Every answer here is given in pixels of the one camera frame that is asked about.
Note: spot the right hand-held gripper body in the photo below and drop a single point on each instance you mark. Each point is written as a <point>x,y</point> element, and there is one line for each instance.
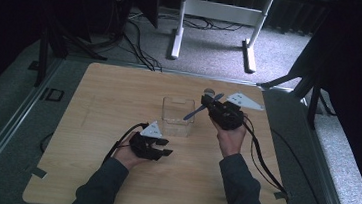
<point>228,115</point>

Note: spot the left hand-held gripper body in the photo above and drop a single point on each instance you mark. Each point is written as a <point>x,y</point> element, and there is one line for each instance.
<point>143,143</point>

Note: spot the blue toothbrush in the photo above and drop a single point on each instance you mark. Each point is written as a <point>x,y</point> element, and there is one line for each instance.
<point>194,112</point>

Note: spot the clear plastic container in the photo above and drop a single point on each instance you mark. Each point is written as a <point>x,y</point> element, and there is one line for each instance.
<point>175,123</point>

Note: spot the person's left hand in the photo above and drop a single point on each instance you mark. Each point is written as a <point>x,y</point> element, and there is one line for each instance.
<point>125,155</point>

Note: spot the person's right hand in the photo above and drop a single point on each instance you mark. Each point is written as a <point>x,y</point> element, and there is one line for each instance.
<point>230,140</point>

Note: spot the grey table grommet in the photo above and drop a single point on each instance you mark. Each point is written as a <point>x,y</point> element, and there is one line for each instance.
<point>208,91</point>

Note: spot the black metal stand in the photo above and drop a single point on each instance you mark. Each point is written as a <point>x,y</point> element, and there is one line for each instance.
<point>43,58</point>
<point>313,101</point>

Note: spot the grey tape piece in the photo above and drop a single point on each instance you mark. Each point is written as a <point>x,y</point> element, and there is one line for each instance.
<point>281,195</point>
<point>37,171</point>

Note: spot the white desk frame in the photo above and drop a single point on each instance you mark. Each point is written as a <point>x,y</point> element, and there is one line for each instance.
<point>223,11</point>

